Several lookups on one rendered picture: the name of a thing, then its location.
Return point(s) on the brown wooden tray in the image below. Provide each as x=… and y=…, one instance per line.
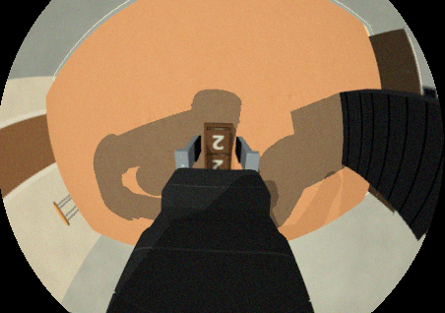
x=224, y=125

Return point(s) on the brown calendar cube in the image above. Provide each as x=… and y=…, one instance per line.
x=217, y=161
x=218, y=140

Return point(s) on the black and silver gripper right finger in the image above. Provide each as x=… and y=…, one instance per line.
x=246, y=157

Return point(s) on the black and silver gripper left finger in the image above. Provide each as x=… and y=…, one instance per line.
x=189, y=154

